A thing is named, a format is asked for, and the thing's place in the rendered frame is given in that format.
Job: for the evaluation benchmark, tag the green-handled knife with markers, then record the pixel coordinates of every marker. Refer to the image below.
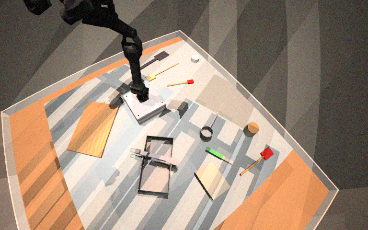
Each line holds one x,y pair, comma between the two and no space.
217,154

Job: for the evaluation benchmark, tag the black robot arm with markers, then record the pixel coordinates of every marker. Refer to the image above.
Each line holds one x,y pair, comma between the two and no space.
92,13

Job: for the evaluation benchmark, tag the wooden board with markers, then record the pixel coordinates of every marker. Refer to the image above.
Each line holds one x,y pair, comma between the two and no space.
93,129

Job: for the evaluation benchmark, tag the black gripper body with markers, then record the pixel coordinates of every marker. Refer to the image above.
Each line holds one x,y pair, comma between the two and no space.
39,8

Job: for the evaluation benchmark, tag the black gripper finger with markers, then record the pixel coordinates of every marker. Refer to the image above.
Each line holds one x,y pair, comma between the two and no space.
34,2

